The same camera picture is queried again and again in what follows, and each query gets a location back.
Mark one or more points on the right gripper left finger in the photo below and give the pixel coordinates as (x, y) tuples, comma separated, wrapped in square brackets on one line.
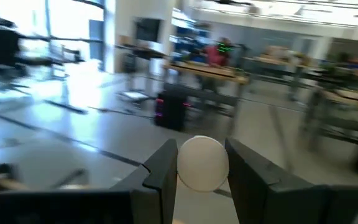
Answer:
[(157, 186)]

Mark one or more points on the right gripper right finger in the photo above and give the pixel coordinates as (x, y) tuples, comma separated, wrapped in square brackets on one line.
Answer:
[(259, 193)]

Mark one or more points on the clear bottle green label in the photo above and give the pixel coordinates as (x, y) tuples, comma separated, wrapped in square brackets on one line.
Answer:
[(202, 163)]

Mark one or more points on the black computer tower pink lights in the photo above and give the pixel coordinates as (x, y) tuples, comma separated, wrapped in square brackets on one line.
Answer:
[(171, 107)]

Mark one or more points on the wooden background table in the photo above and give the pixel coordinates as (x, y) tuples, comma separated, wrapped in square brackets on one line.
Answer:
[(207, 72)]

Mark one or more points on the person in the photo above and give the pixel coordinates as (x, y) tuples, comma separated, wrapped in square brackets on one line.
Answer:
[(217, 53)]

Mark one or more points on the black monitor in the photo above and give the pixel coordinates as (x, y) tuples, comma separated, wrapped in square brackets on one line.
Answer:
[(148, 29)]

